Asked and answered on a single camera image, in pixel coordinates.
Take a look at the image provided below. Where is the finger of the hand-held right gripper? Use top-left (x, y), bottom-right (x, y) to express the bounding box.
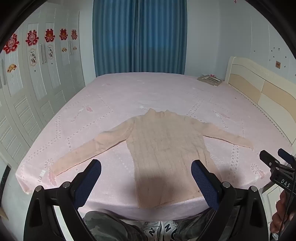
top-left (259, 150), bottom-right (279, 172)
top-left (278, 148), bottom-right (296, 164)

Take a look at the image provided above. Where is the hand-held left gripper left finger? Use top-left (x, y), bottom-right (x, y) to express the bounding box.
top-left (23, 159), bottom-right (102, 241)

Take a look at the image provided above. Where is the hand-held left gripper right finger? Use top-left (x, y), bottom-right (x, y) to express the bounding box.
top-left (191, 159), bottom-right (270, 241)

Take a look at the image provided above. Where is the beige knit sweater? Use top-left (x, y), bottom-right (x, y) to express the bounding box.
top-left (51, 108), bottom-right (254, 208)

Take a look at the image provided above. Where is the person's right hand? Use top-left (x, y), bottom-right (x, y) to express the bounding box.
top-left (271, 192), bottom-right (296, 235)

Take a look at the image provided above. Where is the white cabinet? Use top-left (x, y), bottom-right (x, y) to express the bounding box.
top-left (260, 183), bottom-right (287, 209)

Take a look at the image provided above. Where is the person's left camouflage trouser leg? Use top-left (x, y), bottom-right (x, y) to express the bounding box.
top-left (84, 210), bottom-right (148, 241)

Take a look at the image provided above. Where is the person's right grey sneaker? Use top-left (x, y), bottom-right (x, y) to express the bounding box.
top-left (162, 220), bottom-right (184, 241)

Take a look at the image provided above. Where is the person's grey sneaker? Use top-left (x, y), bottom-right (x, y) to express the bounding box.
top-left (141, 221), bottom-right (163, 241)
top-left (162, 220), bottom-right (184, 241)

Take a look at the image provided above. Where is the person's left grey sneaker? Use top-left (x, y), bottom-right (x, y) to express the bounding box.
top-left (141, 221), bottom-right (163, 241)

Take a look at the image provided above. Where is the cream bed headboard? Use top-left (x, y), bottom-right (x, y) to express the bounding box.
top-left (225, 56), bottom-right (296, 147)

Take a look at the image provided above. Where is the bed with pink bedspread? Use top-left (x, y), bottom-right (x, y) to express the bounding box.
top-left (16, 72), bottom-right (292, 220)

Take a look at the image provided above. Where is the white wardrobe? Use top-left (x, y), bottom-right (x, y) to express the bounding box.
top-left (0, 10), bottom-right (86, 164)

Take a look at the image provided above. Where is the oval floral door decal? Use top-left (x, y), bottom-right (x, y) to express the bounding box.
top-left (29, 48), bottom-right (39, 68)
top-left (47, 45), bottom-right (56, 61)

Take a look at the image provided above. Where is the blue curtain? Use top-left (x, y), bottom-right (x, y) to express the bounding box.
top-left (92, 0), bottom-right (187, 78)

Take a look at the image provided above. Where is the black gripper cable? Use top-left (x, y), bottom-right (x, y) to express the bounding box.
top-left (279, 176), bottom-right (296, 239)

